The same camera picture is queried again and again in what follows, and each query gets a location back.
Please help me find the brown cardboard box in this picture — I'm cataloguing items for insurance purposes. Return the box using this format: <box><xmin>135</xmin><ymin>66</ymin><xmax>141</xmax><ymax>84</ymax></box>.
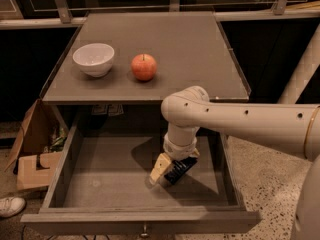
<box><xmin>5</xmin><ymin>99</ymin><xmax>62</xmax><ymax>190</ymax></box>

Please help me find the metal window railing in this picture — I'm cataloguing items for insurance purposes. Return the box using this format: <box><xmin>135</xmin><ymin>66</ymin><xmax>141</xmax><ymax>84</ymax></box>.
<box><xmin>0</xmin><ymin>0</ymin><xmax>320</xmax><ymax>29</ymax></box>

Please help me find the red apple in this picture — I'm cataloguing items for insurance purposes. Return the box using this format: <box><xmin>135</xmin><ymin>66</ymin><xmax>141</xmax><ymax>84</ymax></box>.
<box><xmin>131</xmin><ymin>53</ymin><xmax>157</xmax><ymax>81</ymax></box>

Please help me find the metal drawer knob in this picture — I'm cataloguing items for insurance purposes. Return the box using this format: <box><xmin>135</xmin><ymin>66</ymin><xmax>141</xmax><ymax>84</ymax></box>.
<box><xmin>140</xmin><ymin>223</ymin><xmax>150</xmax><ymax>239</ymax></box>

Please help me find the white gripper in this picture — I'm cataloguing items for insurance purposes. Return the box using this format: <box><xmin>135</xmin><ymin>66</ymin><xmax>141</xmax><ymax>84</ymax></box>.
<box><xmin>149</xmin><ymin>134</ymin><xmax>200</xmax><ymax>186</ymax></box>

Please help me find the green snack bag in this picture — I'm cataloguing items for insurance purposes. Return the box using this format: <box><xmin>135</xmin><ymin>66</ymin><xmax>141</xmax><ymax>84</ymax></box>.
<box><xmin>49</xmin><ymin>127</ymin><xmax>67</xmax><ymax>152</ymax></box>

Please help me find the white sneaker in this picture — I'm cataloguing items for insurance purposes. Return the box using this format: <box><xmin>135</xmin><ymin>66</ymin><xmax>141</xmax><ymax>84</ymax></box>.
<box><xmin>0</xmin><ymin>197</ymin><xmax>26</xmax><ymax>218</ymax></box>

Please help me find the dark blue rxbar wrapper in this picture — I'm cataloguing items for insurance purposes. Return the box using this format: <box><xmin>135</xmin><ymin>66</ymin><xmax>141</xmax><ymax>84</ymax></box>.
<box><xmin>164</xmin><ymin>157</ymin><xmax>197</xmax><ymax>185</ymax></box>

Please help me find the white ceramic bowl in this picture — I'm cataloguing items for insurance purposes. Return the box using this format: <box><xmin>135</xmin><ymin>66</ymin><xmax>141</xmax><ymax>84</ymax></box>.
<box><xmin>72</xmin><ymin>43</ymin><xmax>115</xmax><ymax>77</ymax></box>

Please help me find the grey open top drawer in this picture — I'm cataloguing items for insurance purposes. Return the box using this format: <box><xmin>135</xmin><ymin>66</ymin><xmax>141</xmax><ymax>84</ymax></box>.
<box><xmin>21</xmin><ymin>113</ymin><xmax>261</xmax><ymax>235</ymax></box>

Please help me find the grey cabinet counter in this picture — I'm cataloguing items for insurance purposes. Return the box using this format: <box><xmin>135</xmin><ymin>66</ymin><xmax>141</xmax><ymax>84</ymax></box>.
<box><xmin>42</xmin><ymin>12</ymin><xmax>250</xmax><ymax>105</ymax></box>

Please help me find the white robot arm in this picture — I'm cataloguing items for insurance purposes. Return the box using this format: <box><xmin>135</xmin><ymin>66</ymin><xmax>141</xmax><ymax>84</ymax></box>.
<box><xmin>149</xmin><ymin>27</ymin><xmax>320</xmax><ymax>240</ymax></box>

